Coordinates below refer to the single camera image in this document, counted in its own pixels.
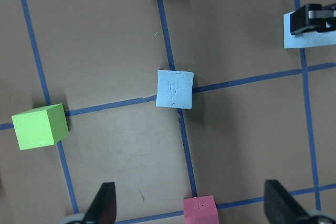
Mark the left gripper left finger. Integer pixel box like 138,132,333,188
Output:
80,182,116,224

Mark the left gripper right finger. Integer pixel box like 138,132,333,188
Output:
264,179,314,224

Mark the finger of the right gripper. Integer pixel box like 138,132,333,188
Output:
290,3,335,35

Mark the light blue block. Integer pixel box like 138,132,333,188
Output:
283,12,336,49
156,70,194,109

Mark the pink block near left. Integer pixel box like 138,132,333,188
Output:
183,195,219,224

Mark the green block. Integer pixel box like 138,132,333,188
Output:
12,103,69,151

